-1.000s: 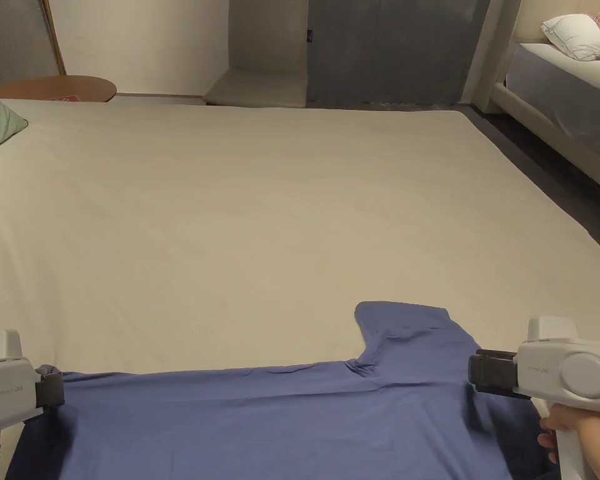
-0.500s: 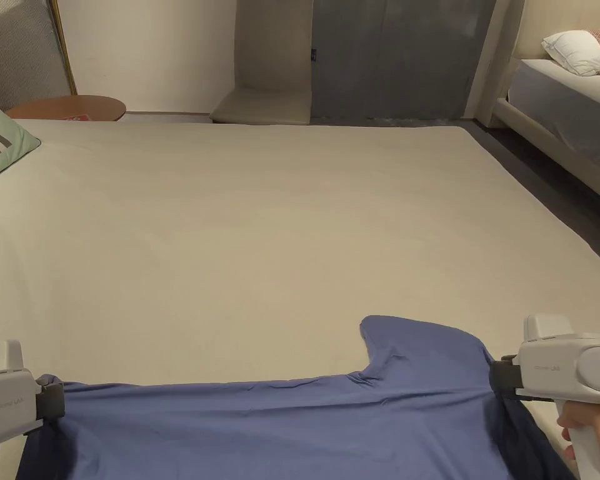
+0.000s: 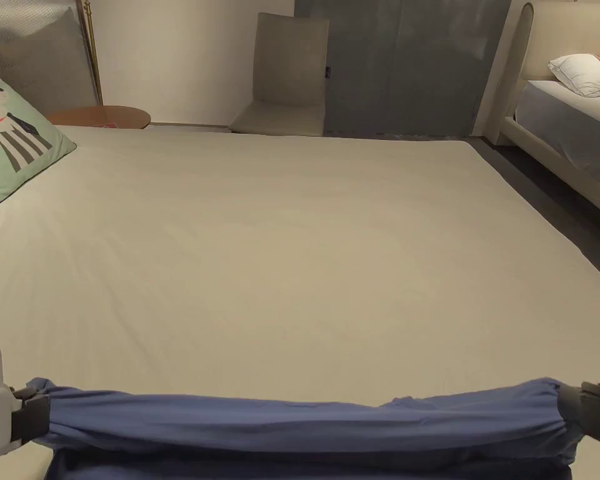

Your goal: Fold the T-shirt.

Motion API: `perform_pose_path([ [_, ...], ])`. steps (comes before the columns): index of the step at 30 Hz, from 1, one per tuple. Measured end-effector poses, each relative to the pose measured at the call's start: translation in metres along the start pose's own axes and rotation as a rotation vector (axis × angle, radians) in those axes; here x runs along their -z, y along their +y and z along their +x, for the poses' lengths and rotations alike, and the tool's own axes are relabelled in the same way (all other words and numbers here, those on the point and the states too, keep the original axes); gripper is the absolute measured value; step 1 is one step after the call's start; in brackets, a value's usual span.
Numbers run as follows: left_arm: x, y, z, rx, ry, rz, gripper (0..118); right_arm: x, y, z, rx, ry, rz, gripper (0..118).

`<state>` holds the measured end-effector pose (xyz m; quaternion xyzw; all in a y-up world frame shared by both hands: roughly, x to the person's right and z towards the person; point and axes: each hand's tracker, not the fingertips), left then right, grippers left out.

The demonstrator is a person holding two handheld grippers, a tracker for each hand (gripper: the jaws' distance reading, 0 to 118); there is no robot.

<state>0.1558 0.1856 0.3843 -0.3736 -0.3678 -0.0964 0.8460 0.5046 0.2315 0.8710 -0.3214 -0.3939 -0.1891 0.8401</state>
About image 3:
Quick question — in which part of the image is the dark blue garment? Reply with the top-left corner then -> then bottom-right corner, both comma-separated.
29,376 -> 589,480

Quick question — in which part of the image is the green cartoon print pillow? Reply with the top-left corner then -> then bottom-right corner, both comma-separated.
0,59 -> 78,210

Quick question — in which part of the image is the cream bed with grey mattress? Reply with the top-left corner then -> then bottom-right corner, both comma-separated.
499,79 -> 600,224

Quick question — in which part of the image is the bed with beige sheet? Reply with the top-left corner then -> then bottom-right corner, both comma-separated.
0,124 -> 600,480

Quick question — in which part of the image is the round wooden side table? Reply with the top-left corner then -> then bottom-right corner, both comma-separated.
46,106 -> 152,131

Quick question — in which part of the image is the white pillow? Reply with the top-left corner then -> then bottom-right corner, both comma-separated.
549,52 -> 600,99

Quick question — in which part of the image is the cream padded headboard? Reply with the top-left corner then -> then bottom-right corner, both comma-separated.
484,0 -> 600,146

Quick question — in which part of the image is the grey padded headboard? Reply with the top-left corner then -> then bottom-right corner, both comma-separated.
0,0 -> 101,125

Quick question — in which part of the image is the brass floor lamp pole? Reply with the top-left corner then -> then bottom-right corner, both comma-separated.
81,0 -> 103,107

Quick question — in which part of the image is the beige upholstered chair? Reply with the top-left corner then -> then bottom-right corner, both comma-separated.
228,12 -> 331,137

